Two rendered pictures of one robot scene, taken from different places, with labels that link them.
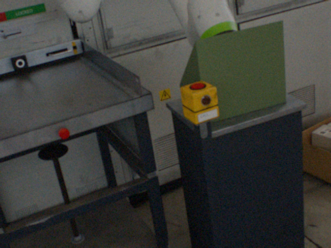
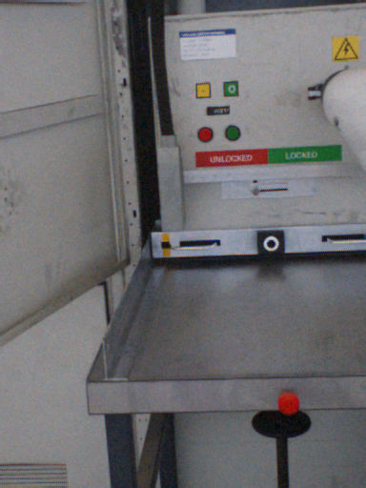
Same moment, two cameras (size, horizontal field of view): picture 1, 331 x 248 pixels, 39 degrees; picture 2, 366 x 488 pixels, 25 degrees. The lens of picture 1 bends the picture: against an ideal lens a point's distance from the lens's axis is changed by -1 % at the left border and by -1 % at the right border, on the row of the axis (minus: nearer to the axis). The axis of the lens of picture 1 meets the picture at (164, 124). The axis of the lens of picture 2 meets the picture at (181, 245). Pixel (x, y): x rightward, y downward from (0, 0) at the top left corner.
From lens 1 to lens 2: 0.24 m
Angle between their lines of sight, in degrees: 27
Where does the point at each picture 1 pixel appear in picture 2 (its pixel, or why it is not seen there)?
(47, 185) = (268, 475)
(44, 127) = (255, 380)
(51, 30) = (343, 195)
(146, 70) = not seen: outside the picture
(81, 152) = (347, 434)
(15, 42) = (273, 204)
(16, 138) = (199, 385)
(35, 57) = (301, 238)
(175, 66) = not seen: outside the picture
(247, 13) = not seen: outside the picture
